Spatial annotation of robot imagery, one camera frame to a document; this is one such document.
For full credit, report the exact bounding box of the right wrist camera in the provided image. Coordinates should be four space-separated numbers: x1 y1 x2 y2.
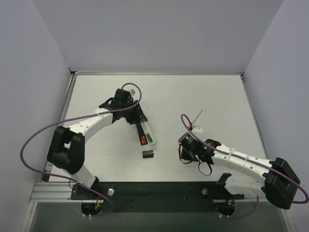
190 125 203 134

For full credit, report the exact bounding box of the black remote control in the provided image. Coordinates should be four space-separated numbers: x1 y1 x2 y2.
136 122 146 140

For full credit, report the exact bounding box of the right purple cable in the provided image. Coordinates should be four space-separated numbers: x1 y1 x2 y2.
181 113 309 204

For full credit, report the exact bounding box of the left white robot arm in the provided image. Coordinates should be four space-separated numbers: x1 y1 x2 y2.
47 88 148 199

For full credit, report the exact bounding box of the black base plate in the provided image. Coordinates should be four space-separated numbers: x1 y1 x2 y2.
70 181 239 213

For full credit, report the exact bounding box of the purple cable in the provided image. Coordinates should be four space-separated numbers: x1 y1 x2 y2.
19 83 142 184
181 113 309 204

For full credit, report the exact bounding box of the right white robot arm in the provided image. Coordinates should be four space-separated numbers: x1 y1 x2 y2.
178 133 300 210

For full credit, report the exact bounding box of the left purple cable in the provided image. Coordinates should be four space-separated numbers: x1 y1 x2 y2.
19 83 142 184

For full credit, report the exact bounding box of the white remote control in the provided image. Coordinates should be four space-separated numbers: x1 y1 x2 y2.
141 122 156 145

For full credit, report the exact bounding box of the green battery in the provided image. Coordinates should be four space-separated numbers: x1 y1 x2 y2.
146 133 153 143

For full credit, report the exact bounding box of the black battery cover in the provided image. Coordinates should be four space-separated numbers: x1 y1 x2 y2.
142 150 154 159

